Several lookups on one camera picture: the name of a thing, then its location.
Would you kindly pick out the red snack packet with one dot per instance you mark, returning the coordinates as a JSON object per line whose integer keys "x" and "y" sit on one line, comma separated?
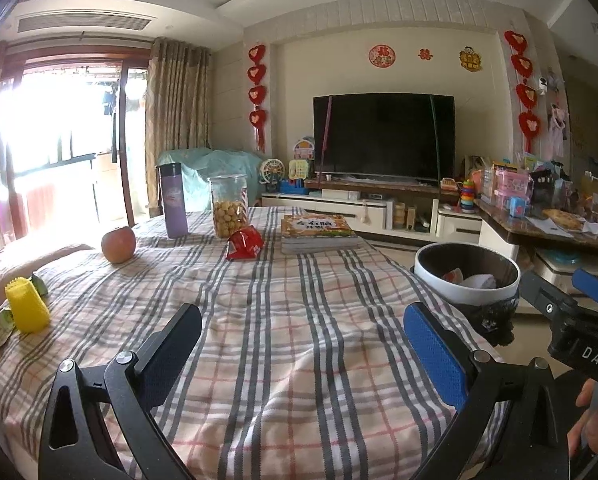
{"x": 245, "y": 245}

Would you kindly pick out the white low cabinet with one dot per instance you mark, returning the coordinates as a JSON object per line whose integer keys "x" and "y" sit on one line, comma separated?
{"x": 554, "y": 272}

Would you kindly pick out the white wall camera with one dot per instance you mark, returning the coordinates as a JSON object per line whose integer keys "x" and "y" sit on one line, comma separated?
{"x": 544, "y": 85}

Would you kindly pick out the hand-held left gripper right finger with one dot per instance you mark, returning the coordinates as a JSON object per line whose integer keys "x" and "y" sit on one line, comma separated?
{"x": 434, "y": 352}

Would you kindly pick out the person's right hand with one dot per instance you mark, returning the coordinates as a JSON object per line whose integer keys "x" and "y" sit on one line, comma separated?
{"x": 586, "y": 427}

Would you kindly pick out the red apple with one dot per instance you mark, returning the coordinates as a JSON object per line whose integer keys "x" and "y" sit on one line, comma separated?
{"x": 119, "y": 245}

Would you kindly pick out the teal covered armchair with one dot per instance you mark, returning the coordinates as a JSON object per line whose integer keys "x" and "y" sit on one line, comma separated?
{"x": 214, "y": 162}

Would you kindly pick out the hanging pink doll clothes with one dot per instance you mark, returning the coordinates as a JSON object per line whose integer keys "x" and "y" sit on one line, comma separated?
{"x": 558, "y": 130}

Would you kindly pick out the clear cookie jar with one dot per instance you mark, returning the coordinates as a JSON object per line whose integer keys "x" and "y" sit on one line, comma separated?
{"x": 229, "y": 215}

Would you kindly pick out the white round waste bin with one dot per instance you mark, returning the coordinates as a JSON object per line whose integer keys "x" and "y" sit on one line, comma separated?
{"x": 429, "y": 287}

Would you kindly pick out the pink toy box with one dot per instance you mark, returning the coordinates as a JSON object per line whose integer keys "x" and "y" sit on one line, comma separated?
{"x": 514, "y": 187}

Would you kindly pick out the pink stick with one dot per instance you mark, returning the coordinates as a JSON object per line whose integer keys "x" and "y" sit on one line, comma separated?
{"x": 327, "y": 135}

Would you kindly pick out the balcony sliding door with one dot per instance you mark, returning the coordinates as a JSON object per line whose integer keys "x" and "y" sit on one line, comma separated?
{"x": 124, "y": 135}

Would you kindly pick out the black bin liner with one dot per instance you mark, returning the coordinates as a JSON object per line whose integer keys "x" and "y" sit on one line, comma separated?
{"x": 489, "y": 322}

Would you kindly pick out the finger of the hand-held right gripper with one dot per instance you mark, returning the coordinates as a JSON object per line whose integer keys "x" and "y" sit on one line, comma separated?
{"x": 596, "y": 287}
{"x": 546, "y": 297}

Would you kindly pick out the ferris wheel toy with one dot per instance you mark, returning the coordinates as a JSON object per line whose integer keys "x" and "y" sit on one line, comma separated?
{"x": 272, "y": 175}

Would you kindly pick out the ceiling air vent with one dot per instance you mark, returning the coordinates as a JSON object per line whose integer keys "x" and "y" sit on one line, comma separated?
{"x": 84, "y": 24}

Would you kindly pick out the round red wall sticker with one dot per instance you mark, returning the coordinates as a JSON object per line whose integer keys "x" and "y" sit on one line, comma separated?
{"x": 382, "y": 55}

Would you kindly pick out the black television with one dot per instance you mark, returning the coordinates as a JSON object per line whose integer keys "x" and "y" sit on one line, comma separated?
{"x": 384, "y": 137}

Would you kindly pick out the small green packet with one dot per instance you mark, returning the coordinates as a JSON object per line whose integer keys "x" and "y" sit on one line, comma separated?
{"x": 39, "y": 285}

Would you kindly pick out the toy house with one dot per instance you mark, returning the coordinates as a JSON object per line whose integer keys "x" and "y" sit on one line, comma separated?
{"x": 303, "y": 148}

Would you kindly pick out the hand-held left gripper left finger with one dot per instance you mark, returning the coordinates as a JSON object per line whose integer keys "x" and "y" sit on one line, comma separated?
{"x": 174, "y": 342}

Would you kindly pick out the small blue box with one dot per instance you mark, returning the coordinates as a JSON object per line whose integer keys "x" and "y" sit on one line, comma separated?
{"x": 519, "y": 206}

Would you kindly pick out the patterned round plate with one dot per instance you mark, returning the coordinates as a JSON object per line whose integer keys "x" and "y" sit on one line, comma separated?
{"x": 563, "y": 220}

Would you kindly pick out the yellow plastic cup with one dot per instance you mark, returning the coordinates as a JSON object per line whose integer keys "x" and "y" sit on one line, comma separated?
{"x": 26, "y": 310}

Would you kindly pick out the yellow toy phone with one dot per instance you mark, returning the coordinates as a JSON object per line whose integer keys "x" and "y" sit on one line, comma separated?
{"x": 297, "y": 170}

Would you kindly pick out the white brown television cabinet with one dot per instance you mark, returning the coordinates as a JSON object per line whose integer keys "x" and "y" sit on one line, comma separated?
{"x": 374, "y": 210}

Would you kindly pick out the cluttered brown side table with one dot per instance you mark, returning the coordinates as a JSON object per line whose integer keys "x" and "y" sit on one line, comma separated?
{"x": 514, "y": 227}

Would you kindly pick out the brown cardboard box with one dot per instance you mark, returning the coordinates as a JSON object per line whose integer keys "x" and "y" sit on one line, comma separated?
{"x": 595, "y": 192}

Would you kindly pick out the purple water bottle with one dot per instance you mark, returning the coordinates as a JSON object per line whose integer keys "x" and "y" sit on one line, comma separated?
{"x": 174, "y": 205}

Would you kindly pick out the red heart hanging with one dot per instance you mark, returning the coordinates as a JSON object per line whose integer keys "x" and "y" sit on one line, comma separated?
{"x": 524, "y": 92}
{"x": 257, "y": 95}

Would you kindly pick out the cartoon wall sticker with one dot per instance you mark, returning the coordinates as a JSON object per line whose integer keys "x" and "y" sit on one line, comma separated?
{"x": 470, "y": 58}

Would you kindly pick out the black mesh basket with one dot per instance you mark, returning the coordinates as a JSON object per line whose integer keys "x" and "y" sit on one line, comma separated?
{"x": 544, "y": 190}

